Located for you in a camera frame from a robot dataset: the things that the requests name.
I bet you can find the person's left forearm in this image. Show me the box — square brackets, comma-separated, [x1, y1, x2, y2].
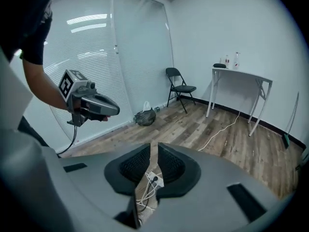
[22, 57, 69, 110]

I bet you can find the broom with green head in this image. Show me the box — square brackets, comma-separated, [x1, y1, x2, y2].
[282, 91, 300, 150]

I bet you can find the long white floor cable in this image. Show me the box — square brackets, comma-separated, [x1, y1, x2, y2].
[197, 109, 241, 152]

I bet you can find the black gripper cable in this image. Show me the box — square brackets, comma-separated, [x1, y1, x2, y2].
[56, 125, 78, 156]

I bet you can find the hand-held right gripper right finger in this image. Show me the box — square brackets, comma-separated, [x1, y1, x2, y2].
[156, 142, 202, 205]

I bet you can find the white power strip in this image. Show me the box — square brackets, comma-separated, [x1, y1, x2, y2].
[144, 171, 165, 188]

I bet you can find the dark garbage bag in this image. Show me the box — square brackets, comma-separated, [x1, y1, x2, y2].
[134, 108, 157, 127]

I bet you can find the black plug with cable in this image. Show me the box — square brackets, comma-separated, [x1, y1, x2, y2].
[137, 176, 160, 214]

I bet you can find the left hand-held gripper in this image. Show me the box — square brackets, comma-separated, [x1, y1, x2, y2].
[58, 69, 121, 127]

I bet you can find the tall clear plastic bottle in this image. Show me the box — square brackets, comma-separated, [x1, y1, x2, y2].
[233, 52, 241, 71]

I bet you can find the glass wall with blinds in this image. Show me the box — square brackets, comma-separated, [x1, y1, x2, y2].
[42, 0, 175, 152]

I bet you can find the white folding-leg table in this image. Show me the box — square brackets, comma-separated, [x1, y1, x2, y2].
[206, 66, 274, 137]

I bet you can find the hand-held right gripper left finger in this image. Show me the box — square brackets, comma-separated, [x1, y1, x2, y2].
[104, 143, 152, 229]

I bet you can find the black folding chair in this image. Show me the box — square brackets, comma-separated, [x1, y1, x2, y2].
[165, 67, 197, 114]

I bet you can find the person's left hand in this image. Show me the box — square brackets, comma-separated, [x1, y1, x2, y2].
[74, 101, 110, 122]

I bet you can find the person's dark t-shirt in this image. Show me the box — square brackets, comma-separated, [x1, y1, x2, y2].
[0, 0, 53, 66]

